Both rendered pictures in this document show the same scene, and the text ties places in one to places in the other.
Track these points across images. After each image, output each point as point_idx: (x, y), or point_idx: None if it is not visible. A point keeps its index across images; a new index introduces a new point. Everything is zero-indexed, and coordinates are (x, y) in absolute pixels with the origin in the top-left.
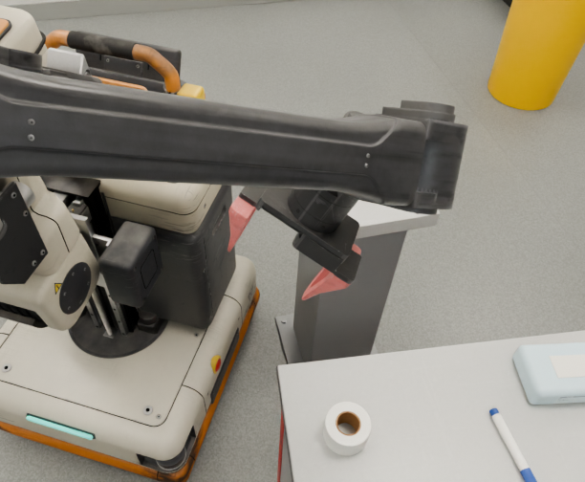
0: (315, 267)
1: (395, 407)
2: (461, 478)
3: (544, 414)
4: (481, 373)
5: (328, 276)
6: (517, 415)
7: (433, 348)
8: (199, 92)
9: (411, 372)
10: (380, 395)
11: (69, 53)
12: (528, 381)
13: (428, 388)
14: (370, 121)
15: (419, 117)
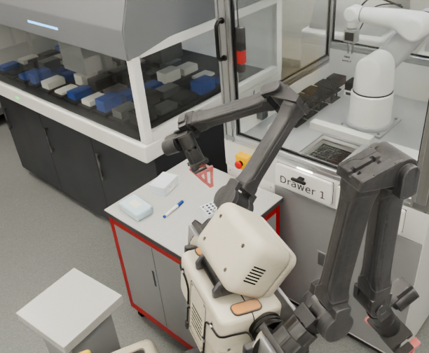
0: (109, 346)
1: (184, 234)
2: (191, 215)
3: (153, 209)
4: (151, 225)
5: (205, 164)
6: (160, 213)
7: (151, 237)
8: (81, 351)
9: (167, 237)
10: (182, 239)
11: (191, 227)
12: (148, 211)
13: (169, 232)
14: (204, 110)
15: (187, 117)
